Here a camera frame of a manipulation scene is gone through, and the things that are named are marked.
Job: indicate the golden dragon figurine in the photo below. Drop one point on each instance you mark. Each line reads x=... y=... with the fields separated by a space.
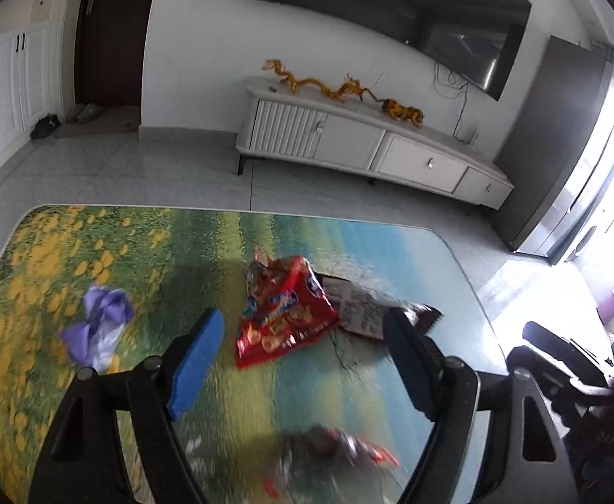
x=312 y=84

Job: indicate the dark brown wrapper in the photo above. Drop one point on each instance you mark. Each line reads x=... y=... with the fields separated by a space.
x=362 y=315

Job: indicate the red and silver wrapper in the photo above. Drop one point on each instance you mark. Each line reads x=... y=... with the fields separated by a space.
x=338 y=449

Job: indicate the grey tall cabinet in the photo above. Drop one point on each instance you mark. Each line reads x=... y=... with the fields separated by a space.
x=553 y=142

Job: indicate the dark brown door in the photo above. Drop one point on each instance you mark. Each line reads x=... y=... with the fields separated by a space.
x=110 y=37

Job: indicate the purple crumpled wrapper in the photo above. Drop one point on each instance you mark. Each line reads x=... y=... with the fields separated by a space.
x=99 y=325

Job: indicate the black wall television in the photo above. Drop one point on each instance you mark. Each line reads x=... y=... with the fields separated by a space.
x=391 y=5

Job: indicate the white built-in cabinet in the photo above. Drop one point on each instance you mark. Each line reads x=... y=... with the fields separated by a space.
x=8 y=89

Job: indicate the small white router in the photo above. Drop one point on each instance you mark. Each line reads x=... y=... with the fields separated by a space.
x=475 y=137

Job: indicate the white television stand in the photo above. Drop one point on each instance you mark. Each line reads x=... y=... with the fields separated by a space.
x=349 y=136

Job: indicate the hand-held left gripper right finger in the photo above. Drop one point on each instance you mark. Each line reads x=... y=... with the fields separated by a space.
x=412 y=362

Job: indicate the brown door mat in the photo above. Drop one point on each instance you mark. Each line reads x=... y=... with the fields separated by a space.
x=118 y=118

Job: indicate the grey slipper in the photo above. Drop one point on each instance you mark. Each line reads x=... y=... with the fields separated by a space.
x=92 y=113
x=80 y=111

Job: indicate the black shoe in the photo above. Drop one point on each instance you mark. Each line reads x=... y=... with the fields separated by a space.
x=52 y=123
x=39 y=128

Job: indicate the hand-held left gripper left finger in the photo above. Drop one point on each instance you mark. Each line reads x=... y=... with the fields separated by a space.
x=197 y=362

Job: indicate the red snack bag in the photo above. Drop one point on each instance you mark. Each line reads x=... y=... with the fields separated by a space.
x=281 y=315

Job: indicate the golden tiger figurine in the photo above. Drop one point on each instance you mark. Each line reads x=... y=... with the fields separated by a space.
x=404 y=113

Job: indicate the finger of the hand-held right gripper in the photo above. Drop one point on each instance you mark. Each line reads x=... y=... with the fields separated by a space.
x=553 y=338
x=543 y=365

